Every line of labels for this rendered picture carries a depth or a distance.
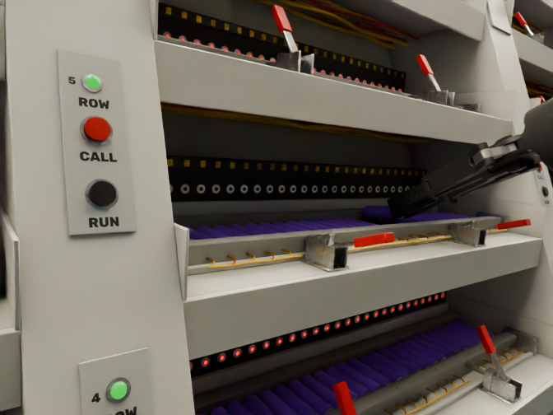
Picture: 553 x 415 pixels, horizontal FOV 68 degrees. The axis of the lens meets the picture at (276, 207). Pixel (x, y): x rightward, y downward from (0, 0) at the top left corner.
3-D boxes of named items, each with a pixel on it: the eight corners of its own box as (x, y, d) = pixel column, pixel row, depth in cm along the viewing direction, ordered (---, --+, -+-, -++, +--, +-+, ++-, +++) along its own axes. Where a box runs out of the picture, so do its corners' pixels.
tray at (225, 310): (538, 266, 65) (547, 207, 64) (180, 363, 28) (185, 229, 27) (425, 239, 81) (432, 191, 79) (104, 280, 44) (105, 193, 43)
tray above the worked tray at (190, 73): (508, 148, 68) (521, 62, 66) (151, 100, 31) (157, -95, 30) (406, 145, 84) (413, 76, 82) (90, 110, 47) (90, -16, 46)
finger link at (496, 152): (542, 153, 43) (526, 147, 39) (493, 174, 46) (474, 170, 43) (532, 132, 43) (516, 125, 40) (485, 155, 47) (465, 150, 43)
